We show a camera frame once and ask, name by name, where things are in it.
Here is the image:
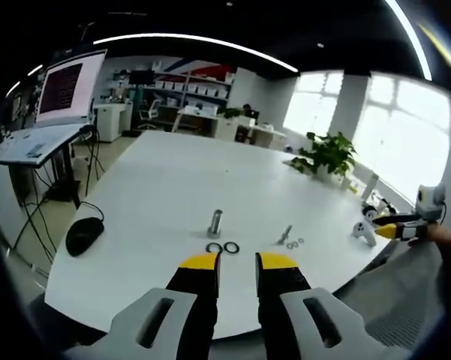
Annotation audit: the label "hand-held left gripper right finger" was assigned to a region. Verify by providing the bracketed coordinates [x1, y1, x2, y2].
[255, 251, 398, 360]

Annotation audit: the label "black mouse cable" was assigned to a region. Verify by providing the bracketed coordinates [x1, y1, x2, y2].
[80, 201, 106, 223]

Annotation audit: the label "person's right hand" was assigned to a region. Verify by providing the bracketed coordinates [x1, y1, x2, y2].
[408, 223, 451, 247]

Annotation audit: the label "white and black headset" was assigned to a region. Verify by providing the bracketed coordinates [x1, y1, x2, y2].
[361, 191, 398, 219]

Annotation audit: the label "long ceiling light strip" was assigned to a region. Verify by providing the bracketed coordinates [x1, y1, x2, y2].
[383, 0, 434, 82]
[92, 32, 299, 73]

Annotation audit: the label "white cabinet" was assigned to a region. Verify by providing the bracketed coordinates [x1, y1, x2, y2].
[93, 103, 128, 143]

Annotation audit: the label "green potted plant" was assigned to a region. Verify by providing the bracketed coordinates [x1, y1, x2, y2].
[289, 130, 359, 185]

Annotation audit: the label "white standing desk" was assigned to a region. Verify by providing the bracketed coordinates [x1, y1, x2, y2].
[0, 122, 95, 211]

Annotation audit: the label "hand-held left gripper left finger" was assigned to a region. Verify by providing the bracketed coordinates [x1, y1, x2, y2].
[63, 251, 221, 360]

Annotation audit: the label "black computer mouse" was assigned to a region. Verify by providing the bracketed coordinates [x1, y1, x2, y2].
[65, 216, 105, 258]

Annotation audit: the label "grey mesh chair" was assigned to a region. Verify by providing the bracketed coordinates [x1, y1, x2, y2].
[336, 242, 448, 350]

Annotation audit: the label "storage shelf with white bins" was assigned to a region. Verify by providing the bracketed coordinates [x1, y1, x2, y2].
[142, 69, 236, 113]

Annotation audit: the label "large threaded stud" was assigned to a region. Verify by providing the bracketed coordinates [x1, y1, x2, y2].
[206, 208, 224, 240]

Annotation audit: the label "white background desks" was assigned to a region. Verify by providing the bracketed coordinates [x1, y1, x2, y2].
[171, 105, 288, 148]

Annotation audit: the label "large computer monitor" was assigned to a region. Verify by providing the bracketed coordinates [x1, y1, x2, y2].
[32, 49, 108, 129]

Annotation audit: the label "white game controller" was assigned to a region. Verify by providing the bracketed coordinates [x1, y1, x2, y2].
[350, 220, 377, 248]

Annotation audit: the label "small threaded stud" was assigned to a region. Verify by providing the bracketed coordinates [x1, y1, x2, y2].
[277, 224, 293, 246]

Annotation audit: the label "white office chair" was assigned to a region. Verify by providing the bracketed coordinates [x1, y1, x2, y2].
[137, 97, 162, 131]

